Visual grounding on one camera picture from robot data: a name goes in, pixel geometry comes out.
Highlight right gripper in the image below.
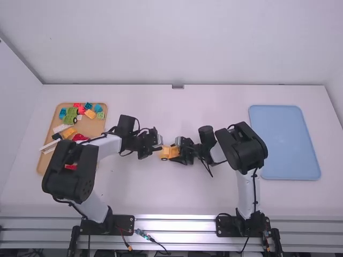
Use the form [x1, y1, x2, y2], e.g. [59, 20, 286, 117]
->
[170, 136, 201, 166]

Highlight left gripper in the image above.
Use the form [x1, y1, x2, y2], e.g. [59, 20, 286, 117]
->
[136, 127, 163, 161]

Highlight yellow toy car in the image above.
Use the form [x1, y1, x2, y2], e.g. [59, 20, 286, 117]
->
[160, 144, 181, 162]

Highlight silver rails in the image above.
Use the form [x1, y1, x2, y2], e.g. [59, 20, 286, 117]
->
[0, 214, 343, 253]

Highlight green wheeled toy brick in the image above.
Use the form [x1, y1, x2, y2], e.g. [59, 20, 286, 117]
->
[63, 107, 81, 125]

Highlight blue mat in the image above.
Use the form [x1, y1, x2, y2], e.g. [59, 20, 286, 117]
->
[248, 104, 322, 180]

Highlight long white toy brick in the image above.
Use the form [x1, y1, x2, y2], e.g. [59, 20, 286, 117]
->
[40, 141, 58, 155]

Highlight tan tray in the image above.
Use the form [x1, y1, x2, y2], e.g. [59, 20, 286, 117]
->
[36, 102, 109, 176]

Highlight black cable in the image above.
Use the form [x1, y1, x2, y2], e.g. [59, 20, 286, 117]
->
[118, 148, 138, 157]
[197, 149, 214, 178]

